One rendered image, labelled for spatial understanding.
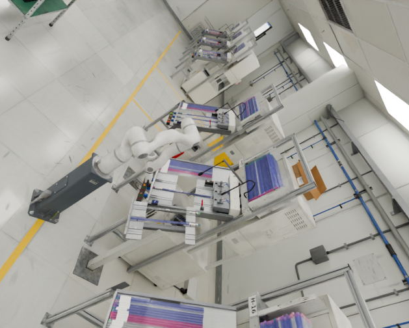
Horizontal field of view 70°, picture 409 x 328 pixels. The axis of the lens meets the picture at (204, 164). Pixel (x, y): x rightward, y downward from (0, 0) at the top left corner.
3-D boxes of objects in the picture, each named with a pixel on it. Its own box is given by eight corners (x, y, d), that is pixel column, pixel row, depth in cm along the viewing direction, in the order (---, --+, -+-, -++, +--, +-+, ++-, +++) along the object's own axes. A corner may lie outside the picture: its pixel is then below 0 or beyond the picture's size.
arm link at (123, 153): (116, 161, 199) (142, 144, 190) (109, 138, 205) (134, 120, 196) (129, 163, 210) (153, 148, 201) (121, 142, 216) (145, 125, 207)
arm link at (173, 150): (183, 159, 224) (149, 176, 229) (181, 148, 237) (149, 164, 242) (177, 150, 219) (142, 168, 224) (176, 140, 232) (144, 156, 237)
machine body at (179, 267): (112, 256, 272) (162, 231, 249) (132, 205, 330) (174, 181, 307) (158, 291, 299) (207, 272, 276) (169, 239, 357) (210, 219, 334)
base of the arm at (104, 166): (90, 172, 201) (109, 159, 194) (93, 151, 212) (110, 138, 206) (112, 183, 214) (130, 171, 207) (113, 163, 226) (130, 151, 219)
